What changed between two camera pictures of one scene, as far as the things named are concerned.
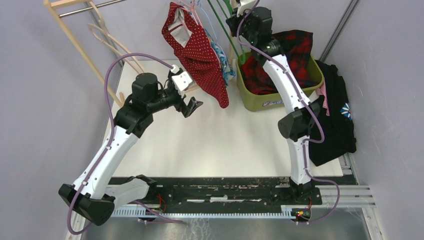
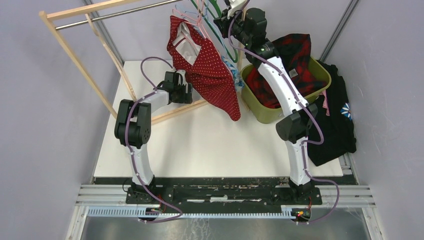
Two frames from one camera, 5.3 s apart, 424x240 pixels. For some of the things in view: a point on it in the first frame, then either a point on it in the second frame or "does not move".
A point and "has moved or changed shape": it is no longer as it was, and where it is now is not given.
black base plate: [229, 192] does not move
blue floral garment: [228, 72] → [238, 83]
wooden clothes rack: [52, 6] → [48, 18]
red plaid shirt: [298, 49] has moved or changed shape
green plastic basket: [253, 102] → [259, 110]
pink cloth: [322, 91] does not move
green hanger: [228, 5] → [218, 12]
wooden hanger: [105, 31] → [98, 33]
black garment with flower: [339, 139] does not move
